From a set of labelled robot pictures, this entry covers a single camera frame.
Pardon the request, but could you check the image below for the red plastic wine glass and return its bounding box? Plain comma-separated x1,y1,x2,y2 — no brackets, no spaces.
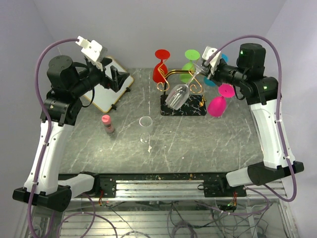
153,49,170,83

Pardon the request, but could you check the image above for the pink capped small bottle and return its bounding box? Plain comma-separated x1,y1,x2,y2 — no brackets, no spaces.
101,115,114,133

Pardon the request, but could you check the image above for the clear wine glass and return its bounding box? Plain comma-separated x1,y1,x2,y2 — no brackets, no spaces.
139,116,153,144
165,63,205,110

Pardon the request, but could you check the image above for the purple cable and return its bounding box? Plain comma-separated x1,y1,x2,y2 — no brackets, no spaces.
205,34,297,216
26,37,85,238

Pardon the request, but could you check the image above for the gold framed whiteboard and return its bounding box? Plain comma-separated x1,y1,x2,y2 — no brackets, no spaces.
83,57,134,113

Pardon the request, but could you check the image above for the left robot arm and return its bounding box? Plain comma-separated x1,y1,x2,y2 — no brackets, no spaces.
12,55,130,212

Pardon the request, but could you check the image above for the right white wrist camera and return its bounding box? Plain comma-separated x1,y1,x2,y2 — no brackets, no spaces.
202,46,221,76

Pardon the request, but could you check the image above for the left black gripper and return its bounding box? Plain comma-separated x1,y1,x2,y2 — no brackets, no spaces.
70,57,129,97

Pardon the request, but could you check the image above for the gold wine glass rack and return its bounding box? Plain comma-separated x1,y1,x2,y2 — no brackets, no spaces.
153,59,222,116

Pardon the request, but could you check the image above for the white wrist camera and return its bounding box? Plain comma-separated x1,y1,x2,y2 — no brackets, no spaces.
76,36,107,71
202,46,221,76

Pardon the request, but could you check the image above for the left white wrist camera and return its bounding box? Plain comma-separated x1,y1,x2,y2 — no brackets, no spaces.
76,36,107,71

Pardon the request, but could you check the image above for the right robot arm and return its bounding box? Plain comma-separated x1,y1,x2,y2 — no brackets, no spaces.
202,43,304,202

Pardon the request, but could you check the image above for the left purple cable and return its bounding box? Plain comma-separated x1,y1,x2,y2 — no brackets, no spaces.
26,37,85,238

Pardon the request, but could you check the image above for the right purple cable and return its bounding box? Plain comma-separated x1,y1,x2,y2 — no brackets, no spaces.
205,34,297,216

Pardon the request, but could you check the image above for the magenta plastic wine glass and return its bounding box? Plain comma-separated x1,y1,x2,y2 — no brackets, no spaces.
207,84,235,117

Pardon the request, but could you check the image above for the aluminium mounting rail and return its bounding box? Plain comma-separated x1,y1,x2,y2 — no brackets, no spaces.
56,179,288,202

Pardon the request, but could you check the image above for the blue plastic wine glass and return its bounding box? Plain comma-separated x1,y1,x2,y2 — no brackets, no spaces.
203,54,228,87

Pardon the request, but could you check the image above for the green plastic wine glass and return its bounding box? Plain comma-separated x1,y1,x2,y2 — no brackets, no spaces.
180,49,200,83

